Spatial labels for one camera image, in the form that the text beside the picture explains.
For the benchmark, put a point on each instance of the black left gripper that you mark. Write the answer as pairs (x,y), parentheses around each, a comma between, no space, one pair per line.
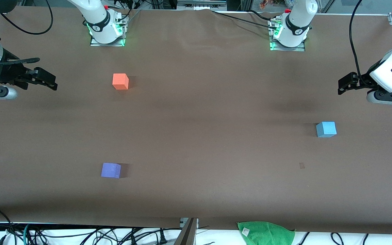
(361,82)

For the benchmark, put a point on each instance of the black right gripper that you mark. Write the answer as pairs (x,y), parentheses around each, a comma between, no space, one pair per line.
(8,73)

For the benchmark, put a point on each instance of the light blue foam block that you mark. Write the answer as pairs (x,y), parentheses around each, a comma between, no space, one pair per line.
(326,129)

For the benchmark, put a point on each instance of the orange foam block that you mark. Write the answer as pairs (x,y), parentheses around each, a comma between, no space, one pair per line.
(120,81)

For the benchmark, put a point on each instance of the purple foam block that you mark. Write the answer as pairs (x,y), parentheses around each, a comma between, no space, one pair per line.
(111,170)

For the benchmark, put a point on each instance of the brown paper table cover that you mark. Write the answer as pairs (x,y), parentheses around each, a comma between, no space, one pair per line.
(196,153)

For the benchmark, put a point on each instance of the green cloth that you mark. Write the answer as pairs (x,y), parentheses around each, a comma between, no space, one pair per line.
(267,234)

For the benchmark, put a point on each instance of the aluminium profile bar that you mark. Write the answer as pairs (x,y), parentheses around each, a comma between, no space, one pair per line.
(186,234)

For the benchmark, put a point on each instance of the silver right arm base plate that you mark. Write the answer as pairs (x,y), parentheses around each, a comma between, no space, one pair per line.
(95,43)

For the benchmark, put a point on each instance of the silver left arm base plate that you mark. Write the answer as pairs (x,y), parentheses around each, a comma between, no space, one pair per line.
(284,48)

